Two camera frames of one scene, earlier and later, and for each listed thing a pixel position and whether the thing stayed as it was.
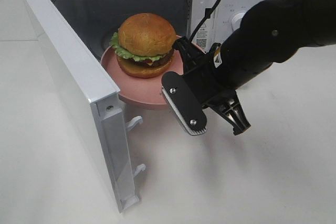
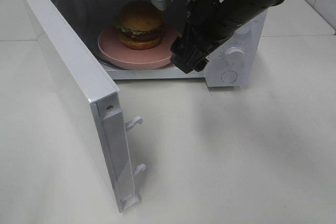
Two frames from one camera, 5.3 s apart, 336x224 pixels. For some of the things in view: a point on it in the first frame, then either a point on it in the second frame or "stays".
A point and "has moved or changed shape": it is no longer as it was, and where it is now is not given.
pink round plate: (144, 92) → (113, 52)
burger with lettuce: (144, 45) has moved or changed shape
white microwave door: (95, 100) stays
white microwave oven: (97, 4) stays
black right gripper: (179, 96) → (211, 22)
